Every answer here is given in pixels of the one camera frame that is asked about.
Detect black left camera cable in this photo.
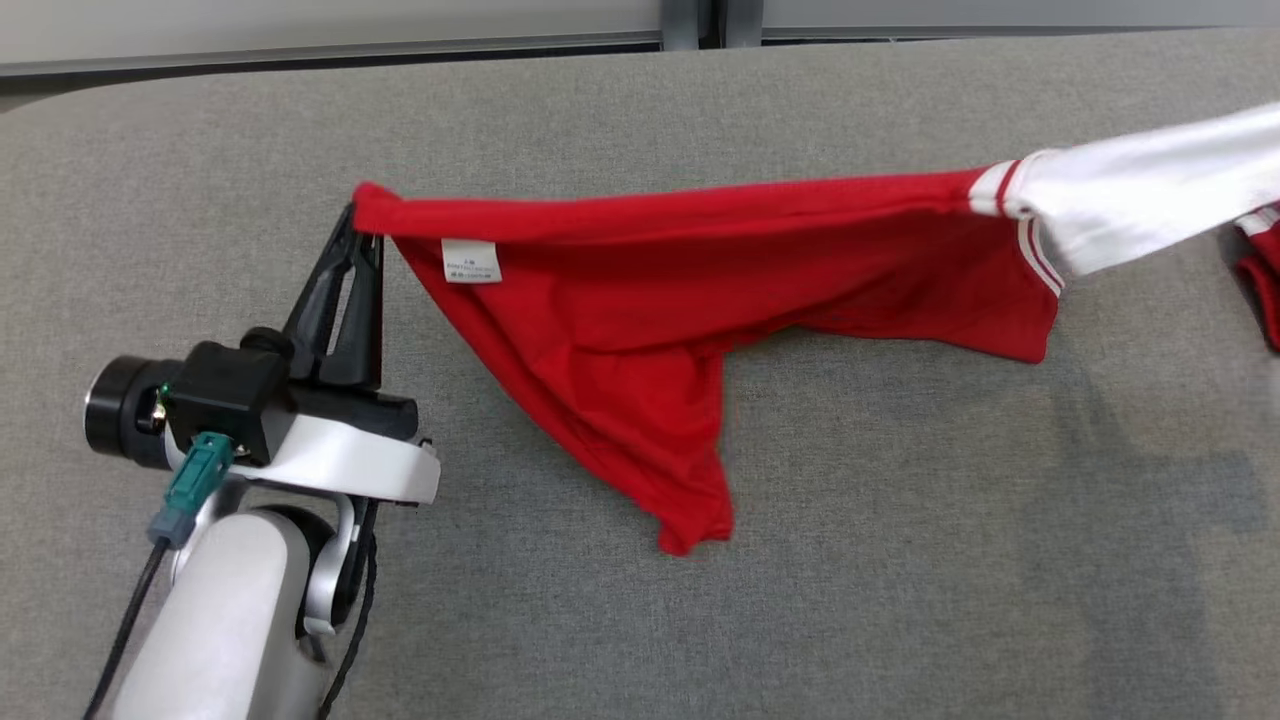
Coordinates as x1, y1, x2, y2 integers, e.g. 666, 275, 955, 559
83, 538, 171, 720

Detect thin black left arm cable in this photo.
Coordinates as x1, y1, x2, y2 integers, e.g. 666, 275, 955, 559
318, 498, 383, 720

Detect red shorts with white trim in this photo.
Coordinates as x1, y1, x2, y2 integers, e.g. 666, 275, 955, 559
1232, 203, 1280, 353

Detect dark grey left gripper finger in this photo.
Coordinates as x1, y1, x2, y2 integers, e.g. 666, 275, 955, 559
283, 205, 357, 357
320, 234, 386, 390

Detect teal left camera connector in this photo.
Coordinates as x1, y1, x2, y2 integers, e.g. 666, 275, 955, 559
148, 432, 237, 549

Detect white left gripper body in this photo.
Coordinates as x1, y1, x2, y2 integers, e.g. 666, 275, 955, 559
215, 386, 442, 507

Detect grey fabric sofa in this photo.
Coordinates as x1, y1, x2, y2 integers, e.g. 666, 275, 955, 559
0, 28, 1280, 720

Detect red and white shirt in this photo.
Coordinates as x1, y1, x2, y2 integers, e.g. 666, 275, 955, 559
350, 100, 1280, 557

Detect grey partition post with foot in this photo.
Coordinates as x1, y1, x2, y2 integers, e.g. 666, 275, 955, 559
722, 0, 767, 49
660, 0, 713, 51

